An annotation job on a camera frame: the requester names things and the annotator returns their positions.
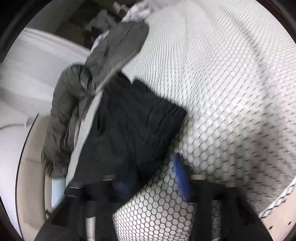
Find white hexagon-pattern mattress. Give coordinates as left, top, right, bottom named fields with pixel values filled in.
left=52, top=0, right=296, bottom=241

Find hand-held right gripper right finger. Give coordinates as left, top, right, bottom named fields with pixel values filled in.
left=172, top=154, right=274, bottom=241

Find black pants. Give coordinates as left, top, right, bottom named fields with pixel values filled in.
left=65, top=73, right=187, bottom=197

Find grey pillow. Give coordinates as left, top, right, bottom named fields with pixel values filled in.
left=80, top=21, right=149, bottom=94

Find grey duvet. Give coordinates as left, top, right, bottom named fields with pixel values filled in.
left=41, top=64, right=93, bottom=179

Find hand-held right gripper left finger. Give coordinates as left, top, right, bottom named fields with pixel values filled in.
left=35, top=174, right=134, bottom=241

